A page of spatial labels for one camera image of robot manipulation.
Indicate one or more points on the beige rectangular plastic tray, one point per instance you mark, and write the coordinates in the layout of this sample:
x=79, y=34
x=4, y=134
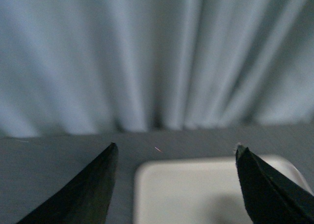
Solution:
x=189, y=191

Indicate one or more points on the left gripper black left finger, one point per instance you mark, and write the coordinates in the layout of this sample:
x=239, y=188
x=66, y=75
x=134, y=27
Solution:
x=83, y=200

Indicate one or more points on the white pleated curtain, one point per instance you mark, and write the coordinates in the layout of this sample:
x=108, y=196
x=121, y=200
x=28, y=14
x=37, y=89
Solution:
x=92, y=66

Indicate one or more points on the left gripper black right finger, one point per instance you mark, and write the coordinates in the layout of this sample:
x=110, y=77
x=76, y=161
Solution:
x=269, y=196

